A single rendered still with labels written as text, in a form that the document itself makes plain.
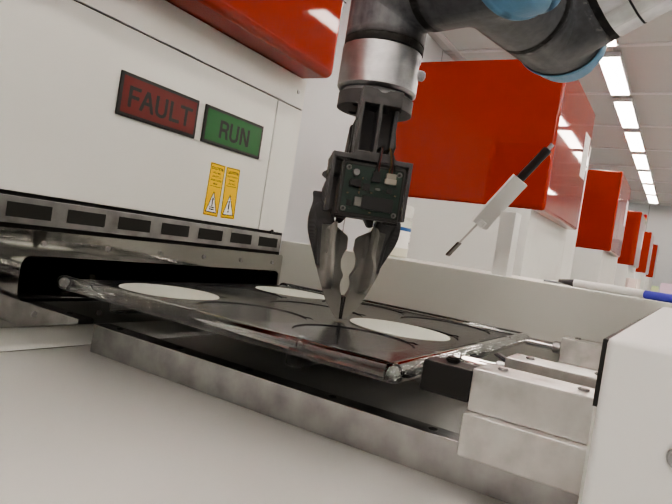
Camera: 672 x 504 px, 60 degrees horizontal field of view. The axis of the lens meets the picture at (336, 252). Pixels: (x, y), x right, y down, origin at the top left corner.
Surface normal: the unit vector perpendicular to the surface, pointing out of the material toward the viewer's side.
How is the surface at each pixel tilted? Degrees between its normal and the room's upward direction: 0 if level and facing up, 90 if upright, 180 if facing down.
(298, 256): 90
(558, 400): 90
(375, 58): 90
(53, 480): 0
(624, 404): 90
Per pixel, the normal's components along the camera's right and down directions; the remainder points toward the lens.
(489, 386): -0.51, -0.07
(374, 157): 0.09, 0.03
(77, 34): 0.85, 0.14
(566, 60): 0.17, 0.94
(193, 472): 0.15, -0.99
